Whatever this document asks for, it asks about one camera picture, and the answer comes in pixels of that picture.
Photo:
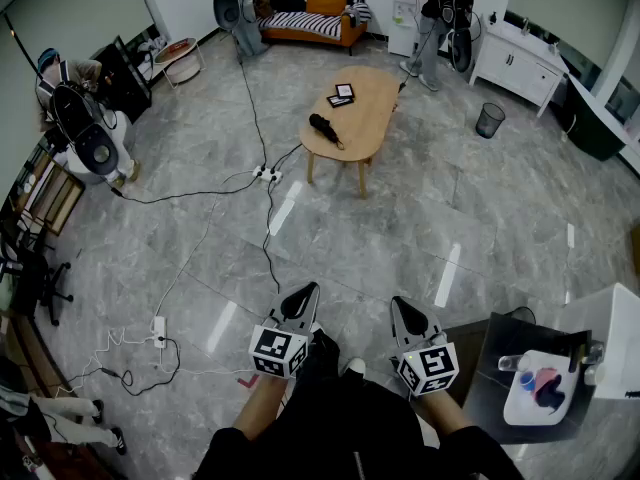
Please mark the striped blanket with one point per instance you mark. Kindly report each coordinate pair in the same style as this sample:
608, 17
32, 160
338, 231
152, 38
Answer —
300, 22

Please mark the person's left forearm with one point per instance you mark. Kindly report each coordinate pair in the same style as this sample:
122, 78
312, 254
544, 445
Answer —
260, 408

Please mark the wooden shelf rack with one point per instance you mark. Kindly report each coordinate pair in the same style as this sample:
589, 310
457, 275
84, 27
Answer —
55, 198

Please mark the person's right forearm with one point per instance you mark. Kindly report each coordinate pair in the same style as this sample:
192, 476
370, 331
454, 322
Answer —
442, 413

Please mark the oval wooden table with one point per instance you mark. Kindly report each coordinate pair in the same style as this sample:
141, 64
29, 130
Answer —
365, 118

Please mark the black side table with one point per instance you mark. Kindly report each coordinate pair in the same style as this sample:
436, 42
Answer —
485, 393

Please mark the black glass-door fridge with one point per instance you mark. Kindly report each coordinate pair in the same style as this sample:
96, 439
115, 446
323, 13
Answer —
125, 88

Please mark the red tray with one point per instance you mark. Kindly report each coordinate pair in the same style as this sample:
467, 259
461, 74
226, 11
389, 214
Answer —
181, 46

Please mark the white vanity cabinet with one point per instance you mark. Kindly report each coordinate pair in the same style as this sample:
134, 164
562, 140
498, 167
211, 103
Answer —
515, 63

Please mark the chrome faucet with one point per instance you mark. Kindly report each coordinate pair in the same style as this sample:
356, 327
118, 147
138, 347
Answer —
525, 27

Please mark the clear glass cup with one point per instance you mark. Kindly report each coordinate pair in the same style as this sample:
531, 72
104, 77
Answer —
510, 363

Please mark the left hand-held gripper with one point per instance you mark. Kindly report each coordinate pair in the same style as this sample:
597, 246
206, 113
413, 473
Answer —
272, 350

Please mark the black cushion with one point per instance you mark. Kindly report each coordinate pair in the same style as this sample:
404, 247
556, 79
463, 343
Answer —
287, 1

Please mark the white storage box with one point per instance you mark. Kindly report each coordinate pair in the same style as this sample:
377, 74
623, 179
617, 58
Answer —
620, 328

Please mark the white water dispenser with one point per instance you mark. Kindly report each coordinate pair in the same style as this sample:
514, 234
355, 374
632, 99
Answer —
405, 33

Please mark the blue cup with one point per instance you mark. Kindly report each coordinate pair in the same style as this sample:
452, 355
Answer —
526, 381

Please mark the white roller blind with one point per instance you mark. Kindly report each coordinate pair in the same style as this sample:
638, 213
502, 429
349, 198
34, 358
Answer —
560, 8

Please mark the striped pillow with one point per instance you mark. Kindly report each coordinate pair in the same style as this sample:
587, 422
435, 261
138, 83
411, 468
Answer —
361, 9

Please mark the white round side table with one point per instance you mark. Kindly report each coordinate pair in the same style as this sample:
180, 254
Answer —
182, 68

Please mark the black picture frame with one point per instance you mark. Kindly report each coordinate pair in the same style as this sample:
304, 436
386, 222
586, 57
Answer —
337, 102
344, 91

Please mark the orange sofa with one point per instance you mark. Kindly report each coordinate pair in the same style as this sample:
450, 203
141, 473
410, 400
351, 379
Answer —
350, 30

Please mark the white tray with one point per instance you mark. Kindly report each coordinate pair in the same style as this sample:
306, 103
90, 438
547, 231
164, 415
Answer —
520, 408

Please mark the person's white shoe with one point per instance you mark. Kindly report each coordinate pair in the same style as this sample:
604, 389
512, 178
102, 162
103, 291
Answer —
355, 366

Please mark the black office chair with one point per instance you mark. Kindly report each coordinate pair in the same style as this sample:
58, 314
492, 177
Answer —
35, 278

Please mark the pink cloth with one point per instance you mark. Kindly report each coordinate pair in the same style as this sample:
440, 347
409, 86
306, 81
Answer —
542, 380

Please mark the white power strip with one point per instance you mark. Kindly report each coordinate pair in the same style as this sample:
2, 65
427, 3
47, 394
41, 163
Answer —
267, 174
159, 332

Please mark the black umbrella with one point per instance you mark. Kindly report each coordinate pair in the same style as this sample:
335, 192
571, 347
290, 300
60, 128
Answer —
320, 124

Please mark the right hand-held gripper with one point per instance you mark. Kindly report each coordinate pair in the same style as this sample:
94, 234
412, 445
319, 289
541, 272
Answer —
430, 365

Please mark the black mesh wastebasket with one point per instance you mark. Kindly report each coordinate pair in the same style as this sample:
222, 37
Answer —
490, 120

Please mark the person's black clothing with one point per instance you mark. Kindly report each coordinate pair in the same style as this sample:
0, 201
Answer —
350, 428

